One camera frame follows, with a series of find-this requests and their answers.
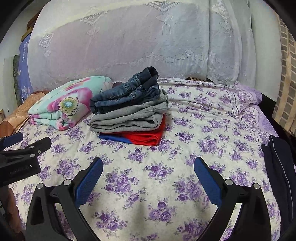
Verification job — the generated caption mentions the purple floral bed sheet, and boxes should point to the purple floral bed sheet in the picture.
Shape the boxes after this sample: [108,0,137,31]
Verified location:
[11,79,280,240]

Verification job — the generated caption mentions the beige striped curtain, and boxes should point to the beige striped curtain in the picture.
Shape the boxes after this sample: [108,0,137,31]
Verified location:
[273,16,296,135]

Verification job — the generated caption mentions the folded red blue garment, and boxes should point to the folded red blue garment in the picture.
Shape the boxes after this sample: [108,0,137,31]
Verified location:
[98,115,166,146]

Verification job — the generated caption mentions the orange brown quilt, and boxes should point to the orange brown quilt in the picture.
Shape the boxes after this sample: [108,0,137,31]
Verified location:
[0,90,49,138]

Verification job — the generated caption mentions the blue denim jeans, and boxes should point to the blue denim jeans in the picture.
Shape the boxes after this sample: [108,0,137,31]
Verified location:
[89,66,160,114]

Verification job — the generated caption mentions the folded floral teal blanket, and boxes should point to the folded floral teal blanket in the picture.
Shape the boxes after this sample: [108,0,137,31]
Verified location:
[28,76,113,131]

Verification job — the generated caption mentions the folded grey sweatpants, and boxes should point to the folded grey sweatpants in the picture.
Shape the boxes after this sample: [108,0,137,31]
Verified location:
[89,89,169,133]

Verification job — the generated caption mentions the white lace headboard cover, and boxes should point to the white lace headboard cover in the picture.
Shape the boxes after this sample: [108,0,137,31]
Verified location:
[28,1,256,90]

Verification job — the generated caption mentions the dark navy garment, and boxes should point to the dark navy garment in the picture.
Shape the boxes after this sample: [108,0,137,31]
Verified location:
[261,135,295,234]

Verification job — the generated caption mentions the blue patterned board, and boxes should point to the blue patterned board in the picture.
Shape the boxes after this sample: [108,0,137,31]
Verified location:
[13,34,33,106]

